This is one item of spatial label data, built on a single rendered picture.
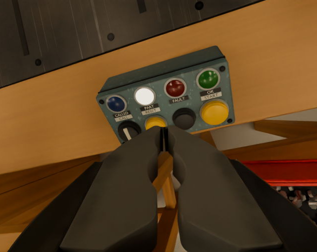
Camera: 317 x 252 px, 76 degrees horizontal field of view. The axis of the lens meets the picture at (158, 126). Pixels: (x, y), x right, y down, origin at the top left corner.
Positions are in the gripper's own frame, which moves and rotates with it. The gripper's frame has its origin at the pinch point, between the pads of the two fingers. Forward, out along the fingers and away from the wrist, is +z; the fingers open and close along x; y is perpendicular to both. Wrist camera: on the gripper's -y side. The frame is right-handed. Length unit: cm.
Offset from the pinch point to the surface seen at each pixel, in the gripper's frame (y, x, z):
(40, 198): 57, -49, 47
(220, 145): 57, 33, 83
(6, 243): 33.0, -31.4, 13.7
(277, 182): 10.4, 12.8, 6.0
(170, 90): 0.7, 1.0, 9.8
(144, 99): 1.8, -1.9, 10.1
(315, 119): 41, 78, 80
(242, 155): 15.0, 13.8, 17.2
